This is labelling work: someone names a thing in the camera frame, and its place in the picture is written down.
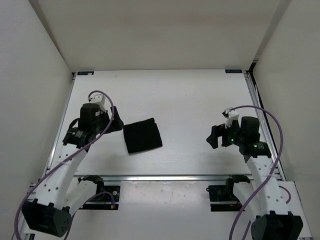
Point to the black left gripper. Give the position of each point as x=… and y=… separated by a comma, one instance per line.
x=116, y=124

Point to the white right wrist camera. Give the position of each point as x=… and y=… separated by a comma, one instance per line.
x=230, y=115

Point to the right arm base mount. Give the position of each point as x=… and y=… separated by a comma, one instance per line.
x=222, y=198

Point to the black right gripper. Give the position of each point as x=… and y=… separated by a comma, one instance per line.
x=217, y=131

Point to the black skirt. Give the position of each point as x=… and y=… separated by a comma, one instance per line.
x=142, y=136

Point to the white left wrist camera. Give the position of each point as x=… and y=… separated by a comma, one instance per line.
x=99, y=99

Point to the aluminium table edge rail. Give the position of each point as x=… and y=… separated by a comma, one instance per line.
x=165, y=178

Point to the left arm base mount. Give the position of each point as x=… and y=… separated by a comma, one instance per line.
x=107, y=197

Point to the aluminium right side rail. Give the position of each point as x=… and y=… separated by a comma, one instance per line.
x=264, y=122

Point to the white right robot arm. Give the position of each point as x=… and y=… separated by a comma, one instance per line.
x=269, y=213

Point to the blue label right corner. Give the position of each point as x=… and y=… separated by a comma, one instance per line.
x=233, y=71

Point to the blue label left corner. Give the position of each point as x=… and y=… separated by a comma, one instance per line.
x=85, y=73

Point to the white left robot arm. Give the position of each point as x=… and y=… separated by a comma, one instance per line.
x=53, y=208

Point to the blue label corner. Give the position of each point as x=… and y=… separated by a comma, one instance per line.
x=233, y=71
x=85, y=73

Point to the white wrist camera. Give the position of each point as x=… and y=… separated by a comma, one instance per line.
x=230, y=115
x=99, y=99

